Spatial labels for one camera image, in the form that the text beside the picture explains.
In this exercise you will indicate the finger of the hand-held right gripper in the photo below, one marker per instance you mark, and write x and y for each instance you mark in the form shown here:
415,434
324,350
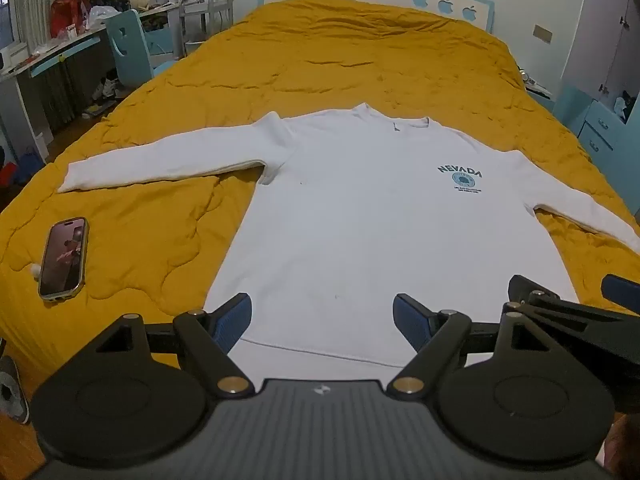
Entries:
575,317
622,287

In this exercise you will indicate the white printed sweatshirt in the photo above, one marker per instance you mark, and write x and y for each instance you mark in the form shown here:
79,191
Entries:
360,220

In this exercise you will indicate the white box appliance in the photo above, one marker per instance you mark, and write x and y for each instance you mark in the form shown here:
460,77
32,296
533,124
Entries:
13,56

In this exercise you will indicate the grey striped curtain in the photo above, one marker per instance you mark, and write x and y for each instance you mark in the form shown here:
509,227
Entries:
37,0

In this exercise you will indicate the smartphone in clear case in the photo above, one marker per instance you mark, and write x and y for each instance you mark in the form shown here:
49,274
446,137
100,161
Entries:
64,257

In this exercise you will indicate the white sneakers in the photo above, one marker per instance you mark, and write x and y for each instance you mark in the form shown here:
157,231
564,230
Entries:
107,89

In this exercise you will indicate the grey wall socket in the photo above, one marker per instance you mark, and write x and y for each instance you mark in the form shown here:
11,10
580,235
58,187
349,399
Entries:
542,33

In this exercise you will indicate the grey metal rack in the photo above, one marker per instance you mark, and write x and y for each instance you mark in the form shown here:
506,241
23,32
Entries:
220,12
192,22

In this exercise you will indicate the white and blue wardrobe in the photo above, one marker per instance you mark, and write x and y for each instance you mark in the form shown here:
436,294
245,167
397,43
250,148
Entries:
607,35

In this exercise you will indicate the red bag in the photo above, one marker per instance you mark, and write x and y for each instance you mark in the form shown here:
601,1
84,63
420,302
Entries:
67,16

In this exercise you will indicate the white plastic bag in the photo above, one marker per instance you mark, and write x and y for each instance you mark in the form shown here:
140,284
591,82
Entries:
102,15

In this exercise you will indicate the pile of clothes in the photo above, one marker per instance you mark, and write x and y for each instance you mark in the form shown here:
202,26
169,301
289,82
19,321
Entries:
20,165

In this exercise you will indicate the grey sneaker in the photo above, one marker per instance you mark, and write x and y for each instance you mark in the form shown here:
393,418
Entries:
12,390

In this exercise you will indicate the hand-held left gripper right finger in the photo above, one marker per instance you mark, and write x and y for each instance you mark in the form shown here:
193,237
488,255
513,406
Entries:
410,320

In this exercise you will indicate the white and blue desk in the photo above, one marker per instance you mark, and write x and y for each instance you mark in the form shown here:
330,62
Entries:
40,52

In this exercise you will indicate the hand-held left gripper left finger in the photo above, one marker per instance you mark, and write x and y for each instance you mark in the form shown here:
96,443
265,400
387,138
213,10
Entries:
232,322

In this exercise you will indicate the light blue drawer cabinet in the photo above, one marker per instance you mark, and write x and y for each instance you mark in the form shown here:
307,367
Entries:
602,130

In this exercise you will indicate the light blue chair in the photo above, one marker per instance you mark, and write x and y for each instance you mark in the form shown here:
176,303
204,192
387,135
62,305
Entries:
131,47

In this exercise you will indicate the small white phone charm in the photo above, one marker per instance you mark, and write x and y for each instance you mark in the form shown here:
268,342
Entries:
35,271

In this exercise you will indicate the mustard yellow quilted blanket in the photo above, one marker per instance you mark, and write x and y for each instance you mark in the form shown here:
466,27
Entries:
350,60

